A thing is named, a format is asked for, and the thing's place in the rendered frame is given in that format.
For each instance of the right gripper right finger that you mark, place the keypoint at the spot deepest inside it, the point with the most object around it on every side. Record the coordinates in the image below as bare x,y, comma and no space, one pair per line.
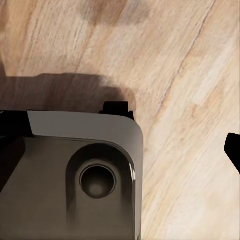
232,149

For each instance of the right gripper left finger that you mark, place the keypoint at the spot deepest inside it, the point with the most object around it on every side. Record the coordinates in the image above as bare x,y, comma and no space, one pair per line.
12,150

